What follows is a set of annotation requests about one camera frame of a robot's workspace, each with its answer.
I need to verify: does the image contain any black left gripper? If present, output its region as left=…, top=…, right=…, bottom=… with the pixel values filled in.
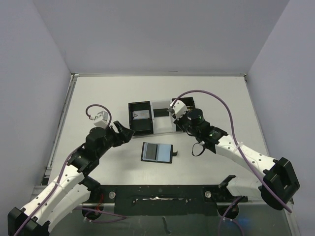
left=96, top=121, right=133, bottom=157

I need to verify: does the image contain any dark grey card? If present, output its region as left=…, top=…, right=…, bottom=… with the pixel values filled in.
left=145, top=143, right=158, bottom=160

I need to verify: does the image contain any black leather card holder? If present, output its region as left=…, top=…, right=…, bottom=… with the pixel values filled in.
left=141, top=142, right=178, bottom=164

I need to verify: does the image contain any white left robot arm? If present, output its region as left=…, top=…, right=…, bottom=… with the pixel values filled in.
left=8, top=121, right=134, bottom=236

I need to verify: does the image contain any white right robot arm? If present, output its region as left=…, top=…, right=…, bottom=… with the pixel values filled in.
left=172, top=114, right=300, bottom=210

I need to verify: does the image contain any silver credit card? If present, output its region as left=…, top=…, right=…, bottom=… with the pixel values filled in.
left=132, top=110, right=150, bottom=119

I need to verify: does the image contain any black credit card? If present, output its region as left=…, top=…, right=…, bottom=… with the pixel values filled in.
left=153, top=108, right=169, bottom=118

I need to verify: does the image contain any white middle bin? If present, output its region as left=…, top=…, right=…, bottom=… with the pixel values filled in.
left=150, top=98, right=176, bottom=134

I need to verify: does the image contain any black right bin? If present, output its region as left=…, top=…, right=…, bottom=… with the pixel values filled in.
left=178, top=97, right=196, bottom=111

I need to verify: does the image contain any black bin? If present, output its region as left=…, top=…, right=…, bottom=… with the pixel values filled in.
left=128, top=101, right=154, bottom=136
left=178, top=97, right=196, bottom=111

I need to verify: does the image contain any black left bin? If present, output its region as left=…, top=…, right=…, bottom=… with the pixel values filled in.
left=128, top=101, right=154, bottom=136

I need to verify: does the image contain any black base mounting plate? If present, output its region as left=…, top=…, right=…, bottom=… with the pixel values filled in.
left=83, top=185, right=236, bottom=216

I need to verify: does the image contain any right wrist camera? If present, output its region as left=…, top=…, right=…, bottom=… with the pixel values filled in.
left=168, top=100, right=188, bottom=121

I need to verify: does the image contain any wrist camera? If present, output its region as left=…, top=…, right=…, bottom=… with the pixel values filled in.
left=168, top=100, right=188, bottom=121
left=94, top=111, right=109, bottom=129

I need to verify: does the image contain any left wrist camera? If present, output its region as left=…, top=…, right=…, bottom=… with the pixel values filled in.
left=94, top=111, right=109, bottom=129

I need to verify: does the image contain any aluminium frame rail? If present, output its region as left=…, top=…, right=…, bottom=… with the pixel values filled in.
left=31, top=73, right=78, bottom=199

